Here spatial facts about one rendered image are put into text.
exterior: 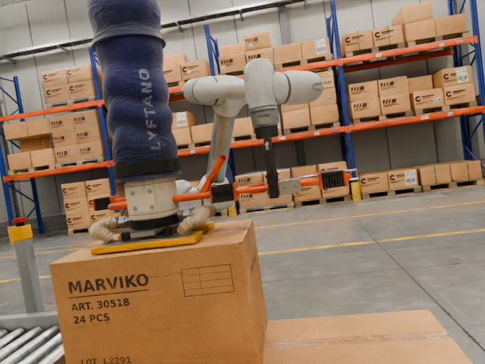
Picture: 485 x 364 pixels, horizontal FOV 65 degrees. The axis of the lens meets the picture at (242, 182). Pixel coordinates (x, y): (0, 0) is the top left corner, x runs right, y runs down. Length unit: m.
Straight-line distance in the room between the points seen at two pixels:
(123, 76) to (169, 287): 0.65
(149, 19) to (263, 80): 0.41
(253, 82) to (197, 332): 0.77
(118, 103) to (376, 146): 8.90
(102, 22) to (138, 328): 0.94
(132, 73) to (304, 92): 0.55
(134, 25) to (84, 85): 8.37
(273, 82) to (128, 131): 0.48
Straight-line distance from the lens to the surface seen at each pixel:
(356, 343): 1.37
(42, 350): 1.81
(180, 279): 1.16
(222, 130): 1.85
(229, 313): 1.17
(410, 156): 10.06
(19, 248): 2.26
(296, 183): 1.20
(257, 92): 1.20
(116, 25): 1.30
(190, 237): 1.16
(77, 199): 9.76
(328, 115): 8.42
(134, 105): 1.24
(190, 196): 1.25
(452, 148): 10.38
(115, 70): 1.28
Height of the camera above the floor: 1.17
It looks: 3 degrees down
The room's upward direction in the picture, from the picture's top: 8 degrees counter-clockwise
